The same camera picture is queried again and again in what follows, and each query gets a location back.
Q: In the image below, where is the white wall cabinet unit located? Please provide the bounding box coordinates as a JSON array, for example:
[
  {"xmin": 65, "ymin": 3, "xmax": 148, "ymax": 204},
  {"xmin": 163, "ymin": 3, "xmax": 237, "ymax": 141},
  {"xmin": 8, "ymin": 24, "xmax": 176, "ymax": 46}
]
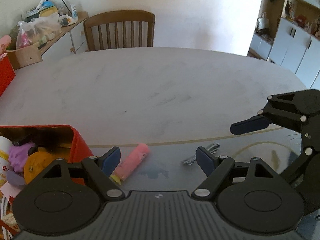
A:
[{"xmin": 248, "ymin": 0, "xmax": 319, "ymax": 89}]

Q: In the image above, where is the clear plastic bag of items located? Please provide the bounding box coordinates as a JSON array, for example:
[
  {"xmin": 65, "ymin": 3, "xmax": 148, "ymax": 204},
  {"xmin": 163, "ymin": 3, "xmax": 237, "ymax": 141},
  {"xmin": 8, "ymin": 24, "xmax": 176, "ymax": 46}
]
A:
[{"xmin": 16, "ymin": 12, "xmax": 62, "ymax": 49}]

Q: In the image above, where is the purple spiky rubber toy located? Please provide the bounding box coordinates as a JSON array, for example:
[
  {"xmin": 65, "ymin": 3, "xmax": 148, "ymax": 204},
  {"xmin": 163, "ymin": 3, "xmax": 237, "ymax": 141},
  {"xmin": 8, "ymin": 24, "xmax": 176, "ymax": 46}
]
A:
[{"xmin": 9, "ymin": 142, "xmax": 37, "ymax": 173}]

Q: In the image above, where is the pink sticky note pad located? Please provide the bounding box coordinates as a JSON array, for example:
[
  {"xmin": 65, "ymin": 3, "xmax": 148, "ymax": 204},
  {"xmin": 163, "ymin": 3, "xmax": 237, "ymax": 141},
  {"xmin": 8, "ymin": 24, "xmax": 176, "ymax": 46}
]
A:
[{"xmin": 1, "ymin": 182, "xmax": 21, "ymax": 200}]

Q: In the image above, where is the pink tube with yellow cap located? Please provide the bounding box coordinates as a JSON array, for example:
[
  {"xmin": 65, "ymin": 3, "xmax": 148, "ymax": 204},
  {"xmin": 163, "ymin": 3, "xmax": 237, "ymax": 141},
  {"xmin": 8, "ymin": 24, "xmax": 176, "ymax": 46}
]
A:
[{"xmin": 110, "ymin": 144, "xmax": 151, "ymax": 185}]

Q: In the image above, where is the red tin storage box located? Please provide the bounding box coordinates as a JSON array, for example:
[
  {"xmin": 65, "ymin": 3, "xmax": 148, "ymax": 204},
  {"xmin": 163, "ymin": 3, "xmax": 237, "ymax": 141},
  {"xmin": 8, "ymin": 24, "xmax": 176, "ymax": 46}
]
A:
[{"xmin": 1, "ymin": 125, "xmax": 99, "ymax": 239}]

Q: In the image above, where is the wooden dining chair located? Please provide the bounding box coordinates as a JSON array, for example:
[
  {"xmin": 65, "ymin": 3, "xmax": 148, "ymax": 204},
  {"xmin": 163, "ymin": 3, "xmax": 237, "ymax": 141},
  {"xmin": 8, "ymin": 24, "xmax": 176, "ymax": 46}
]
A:
[{"xmin": 84, "ymin": 10, "xmax": 156, "ymax": 51}]

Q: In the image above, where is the silver nail clipper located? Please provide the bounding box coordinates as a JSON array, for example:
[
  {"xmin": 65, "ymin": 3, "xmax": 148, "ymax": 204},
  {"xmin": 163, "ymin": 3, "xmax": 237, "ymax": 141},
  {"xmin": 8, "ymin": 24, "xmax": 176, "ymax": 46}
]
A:
[{"xmin": 181, "ymin": 142, "xmax": 220, "ymax": 165}]

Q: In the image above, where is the white yellow bottle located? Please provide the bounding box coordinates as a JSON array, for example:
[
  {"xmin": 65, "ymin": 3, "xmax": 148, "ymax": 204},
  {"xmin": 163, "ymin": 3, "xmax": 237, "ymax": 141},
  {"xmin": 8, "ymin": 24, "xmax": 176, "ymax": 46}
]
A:
[{"xmin": 0, "ymin": 136, "xmax": 12, "ymax": 186}]

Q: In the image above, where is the purple rectangular block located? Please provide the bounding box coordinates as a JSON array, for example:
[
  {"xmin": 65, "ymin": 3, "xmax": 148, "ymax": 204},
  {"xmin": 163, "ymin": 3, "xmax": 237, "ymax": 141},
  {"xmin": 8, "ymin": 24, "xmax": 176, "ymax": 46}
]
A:
[{"xmin": 7, "ymin": 170, "xmax": 25, "ymax": 187}]

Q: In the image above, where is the wooden sideboard with white doors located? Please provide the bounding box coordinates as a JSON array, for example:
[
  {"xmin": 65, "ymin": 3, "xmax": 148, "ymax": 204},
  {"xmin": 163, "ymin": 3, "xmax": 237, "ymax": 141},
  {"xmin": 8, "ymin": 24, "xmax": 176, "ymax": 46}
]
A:
[{"xmin": 7, "ymin": 11, "xmax": 88, "ymax": 70}]

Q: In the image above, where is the red box with pink lid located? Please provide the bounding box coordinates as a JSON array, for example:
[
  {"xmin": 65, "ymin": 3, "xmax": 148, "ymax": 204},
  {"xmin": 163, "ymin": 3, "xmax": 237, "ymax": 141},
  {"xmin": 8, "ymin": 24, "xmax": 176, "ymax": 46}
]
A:
[{"xmin": 0, "ymin": 35, "xmax": 16, "ymax": 95}]

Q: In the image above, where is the orange fruit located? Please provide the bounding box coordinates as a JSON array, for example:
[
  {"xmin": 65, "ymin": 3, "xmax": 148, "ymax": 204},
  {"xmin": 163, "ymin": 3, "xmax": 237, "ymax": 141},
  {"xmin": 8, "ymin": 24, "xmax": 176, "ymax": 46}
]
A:
[{"xmin": 23, "ymin": 151, "xmax": 55, "ymax": 184}]

